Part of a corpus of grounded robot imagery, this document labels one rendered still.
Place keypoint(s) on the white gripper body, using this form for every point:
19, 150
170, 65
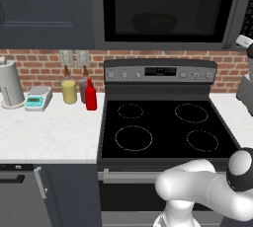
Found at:
247, 41

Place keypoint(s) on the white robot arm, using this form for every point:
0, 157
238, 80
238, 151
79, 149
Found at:
194, 185

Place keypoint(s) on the microwave glass door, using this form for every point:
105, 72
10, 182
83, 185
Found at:
210, 7

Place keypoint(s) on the green lime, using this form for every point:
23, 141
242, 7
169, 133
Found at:
163, 18

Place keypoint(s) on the dark bowl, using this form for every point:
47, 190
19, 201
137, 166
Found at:
145, 25

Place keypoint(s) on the dark grey microwave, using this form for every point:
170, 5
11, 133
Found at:
99, 14

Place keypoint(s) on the black oven door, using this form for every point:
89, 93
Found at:
128, 198

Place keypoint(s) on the dark blue cupboard door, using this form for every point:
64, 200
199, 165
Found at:
42, 7

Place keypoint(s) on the dark blue cabinet door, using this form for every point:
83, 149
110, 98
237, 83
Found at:
75, 198

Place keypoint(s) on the silver stove knob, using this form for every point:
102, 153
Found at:
196, 75
111, 75
124, 75
138, 75
209, 76
183, 75

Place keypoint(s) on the grey toaster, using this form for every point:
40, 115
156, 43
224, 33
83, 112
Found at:
244, 94

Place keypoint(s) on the black and steel stove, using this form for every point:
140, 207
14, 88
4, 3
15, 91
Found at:
158, 129

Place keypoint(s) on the red ketchup bottle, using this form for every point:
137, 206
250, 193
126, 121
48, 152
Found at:
91, 97

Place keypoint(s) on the brown sauce bottle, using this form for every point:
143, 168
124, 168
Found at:
82, 89

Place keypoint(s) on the yellow sauce bottle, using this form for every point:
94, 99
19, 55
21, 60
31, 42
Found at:
68, 92

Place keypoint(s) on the teal kitchen scale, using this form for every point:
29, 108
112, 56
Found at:
38, 99

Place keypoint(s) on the white paper towel roll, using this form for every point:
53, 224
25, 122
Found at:
10, 83

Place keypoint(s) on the dark grey dishwasher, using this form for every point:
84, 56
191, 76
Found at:
19, 201

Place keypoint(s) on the grey wall socket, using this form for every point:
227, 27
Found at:
66, 58
82, 58

